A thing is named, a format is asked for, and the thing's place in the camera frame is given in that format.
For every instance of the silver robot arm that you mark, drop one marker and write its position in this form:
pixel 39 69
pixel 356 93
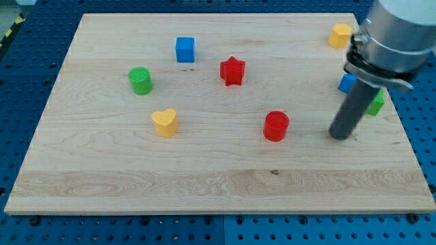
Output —
pixel 393 43

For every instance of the blue triangle block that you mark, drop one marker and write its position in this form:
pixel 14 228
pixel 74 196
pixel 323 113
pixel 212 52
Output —
pixel 346 83

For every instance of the wooden board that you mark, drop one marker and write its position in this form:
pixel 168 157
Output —
pixel 96 151

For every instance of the yellow heart block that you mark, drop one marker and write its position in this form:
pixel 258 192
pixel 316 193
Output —
pixel 165 122

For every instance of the red star block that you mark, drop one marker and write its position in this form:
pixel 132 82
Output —
pixel 232 71

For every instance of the red cylinder block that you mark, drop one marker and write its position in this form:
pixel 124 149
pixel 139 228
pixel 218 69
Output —
pixel 275 126

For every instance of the blue cube block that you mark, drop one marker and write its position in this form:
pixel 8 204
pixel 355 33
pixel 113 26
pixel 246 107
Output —
pixel 185 50

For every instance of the green cylinder block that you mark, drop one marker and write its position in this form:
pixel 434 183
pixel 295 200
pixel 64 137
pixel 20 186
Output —
pixel 140 80

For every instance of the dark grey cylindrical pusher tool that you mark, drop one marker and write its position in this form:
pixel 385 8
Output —
pixel 353 109

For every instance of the yellow hexagon block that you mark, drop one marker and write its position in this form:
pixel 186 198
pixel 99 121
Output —
pixel 339 36

